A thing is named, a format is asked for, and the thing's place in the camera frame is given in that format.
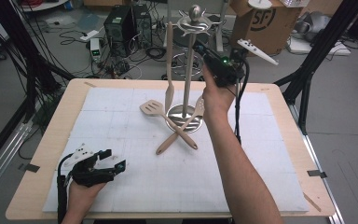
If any white power supply unit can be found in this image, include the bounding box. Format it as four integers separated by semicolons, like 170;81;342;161
89;37;103;62

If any person's left hand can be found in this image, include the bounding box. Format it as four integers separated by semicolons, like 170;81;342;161
66;181;106;211

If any steel utensil stand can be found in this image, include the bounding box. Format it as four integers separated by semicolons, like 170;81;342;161
166;4;223;134

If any person's right hand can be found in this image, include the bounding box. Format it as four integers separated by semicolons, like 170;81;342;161
200;63;237;122

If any black computer tower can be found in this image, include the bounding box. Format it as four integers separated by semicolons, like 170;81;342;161
103;5;138;57
132;3;153;48

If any left hand-held gripper cable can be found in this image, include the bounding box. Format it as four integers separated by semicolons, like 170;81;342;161
56;153;74;224

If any white round disc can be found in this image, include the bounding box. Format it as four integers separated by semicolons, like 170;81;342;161
247;0;273;9

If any black round stool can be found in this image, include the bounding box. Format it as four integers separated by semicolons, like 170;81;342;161
161;27;211;82

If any aluminium rail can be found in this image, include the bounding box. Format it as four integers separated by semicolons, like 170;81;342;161
287;104;344;224
0;120;32;203

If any hand-held gripper cable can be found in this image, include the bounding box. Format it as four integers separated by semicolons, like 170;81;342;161
233;59;251;146
56;153;74;224

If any beige solid turner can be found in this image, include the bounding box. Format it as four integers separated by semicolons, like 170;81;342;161
163;21;176;114

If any beige slotted turner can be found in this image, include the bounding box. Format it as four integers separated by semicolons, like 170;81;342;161
139;99;199;151

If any white flat board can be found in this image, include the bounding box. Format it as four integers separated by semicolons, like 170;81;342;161
287;36;352;56

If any grey bag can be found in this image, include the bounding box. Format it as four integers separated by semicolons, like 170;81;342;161
293;11;332;41

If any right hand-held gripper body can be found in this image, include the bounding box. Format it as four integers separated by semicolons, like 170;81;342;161
202;38;280;88

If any right hand-held gripper cable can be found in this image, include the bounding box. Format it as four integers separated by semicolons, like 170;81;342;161
233;59;251;146

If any white power strip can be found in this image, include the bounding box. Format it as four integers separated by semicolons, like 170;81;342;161
79;30;101;42

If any black metal frame post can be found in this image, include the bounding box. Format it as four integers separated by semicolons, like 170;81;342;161
0;0;76;125
274;0;358;134

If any beige skimmer spoon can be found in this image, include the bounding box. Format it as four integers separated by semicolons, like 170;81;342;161
155;94;207;156

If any dark tape strip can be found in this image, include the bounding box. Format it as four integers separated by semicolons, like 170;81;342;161
307;169;328;179
18;162;41;174

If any cardboard box with round logo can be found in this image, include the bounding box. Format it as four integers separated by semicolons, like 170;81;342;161
229;0;304;59

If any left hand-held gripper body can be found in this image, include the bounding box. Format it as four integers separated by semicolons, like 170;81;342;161
63;143;117;189

